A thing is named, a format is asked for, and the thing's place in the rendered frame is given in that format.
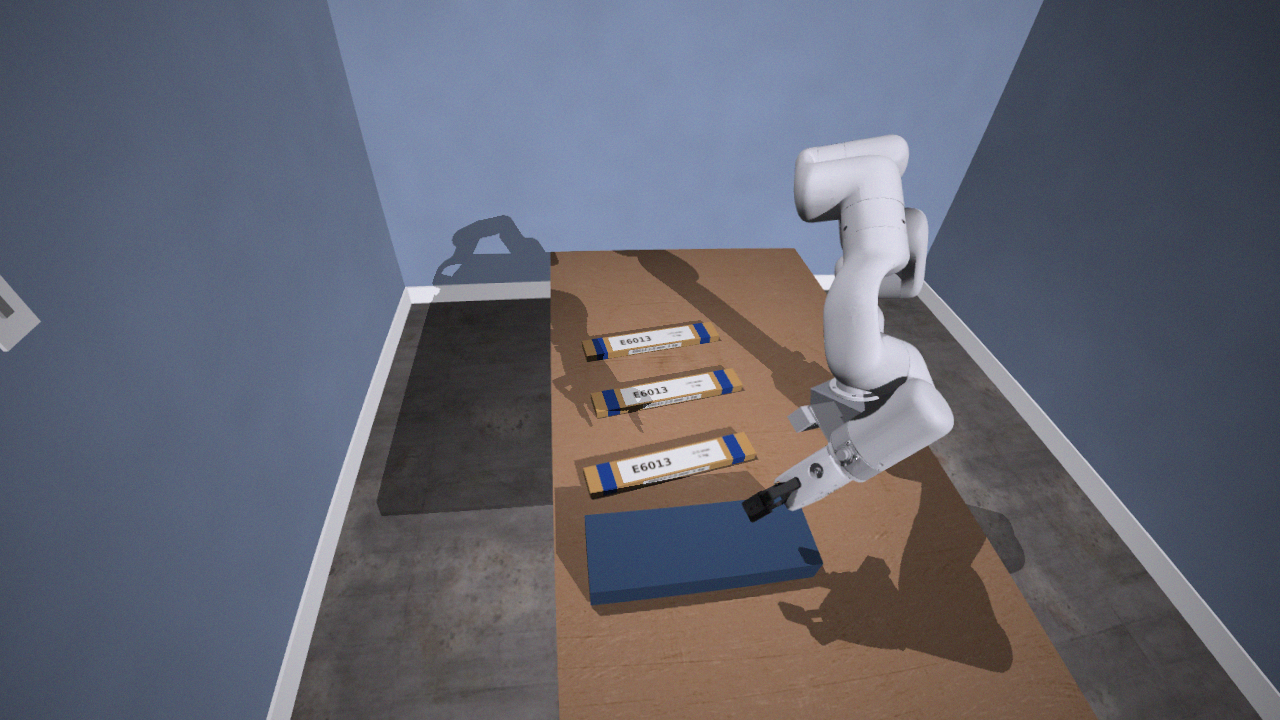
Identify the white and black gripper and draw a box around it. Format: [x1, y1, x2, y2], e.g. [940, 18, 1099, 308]
[742, 442, 865, 521]

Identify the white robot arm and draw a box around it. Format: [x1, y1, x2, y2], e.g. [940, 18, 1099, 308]
[788, 135, 954, 480]

